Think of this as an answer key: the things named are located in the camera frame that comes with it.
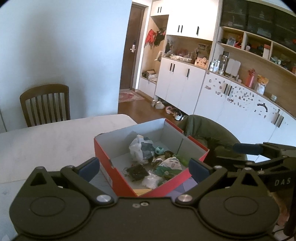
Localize brown scrunchie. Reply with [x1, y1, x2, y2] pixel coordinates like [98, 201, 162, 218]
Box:
[163, 151, 175, 160]

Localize teal egg pencil sharpener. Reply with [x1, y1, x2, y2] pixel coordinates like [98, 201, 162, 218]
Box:
[154, 146, 165, 155]

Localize clear bag white beads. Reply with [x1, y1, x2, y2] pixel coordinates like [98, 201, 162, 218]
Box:
[142, 174, 165, 189]

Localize dark packaged pouch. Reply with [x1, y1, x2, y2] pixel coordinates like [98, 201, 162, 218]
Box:
[129, 135, 155, 165]

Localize painted face pouch green tassel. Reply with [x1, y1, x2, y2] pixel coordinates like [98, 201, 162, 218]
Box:
[154, 157, 184, 180]

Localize yellow cardboard box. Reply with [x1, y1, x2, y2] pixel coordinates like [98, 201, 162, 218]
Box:
[133, 188, 152, 197]

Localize green cushioned chair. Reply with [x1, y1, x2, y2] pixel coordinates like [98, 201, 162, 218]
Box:
[178, 114, 247, 163]

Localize red cardboard box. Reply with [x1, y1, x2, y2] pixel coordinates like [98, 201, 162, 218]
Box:
[94, 118, 208, 197]

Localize red thermos bottle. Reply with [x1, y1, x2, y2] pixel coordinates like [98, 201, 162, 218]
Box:
[245, 68, 256, 88]

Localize wooden chair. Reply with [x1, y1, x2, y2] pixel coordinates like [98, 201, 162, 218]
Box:
[20, 84, 70, 127]

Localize white slippers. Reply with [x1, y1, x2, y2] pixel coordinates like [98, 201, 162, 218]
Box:
[151, 99, 166, 109]

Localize pink door mat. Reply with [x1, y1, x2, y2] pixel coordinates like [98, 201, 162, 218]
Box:
[118, 89, 144, 103]

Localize brown door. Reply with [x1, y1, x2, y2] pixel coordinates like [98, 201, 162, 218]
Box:
[120, 2, 147, 90]

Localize red hanging clothes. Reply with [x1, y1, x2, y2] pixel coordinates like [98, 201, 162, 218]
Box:
[145, 28, 166, 46]

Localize white wall cabinet unit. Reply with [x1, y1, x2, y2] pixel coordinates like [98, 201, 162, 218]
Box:
[137, 1, 295, 145]

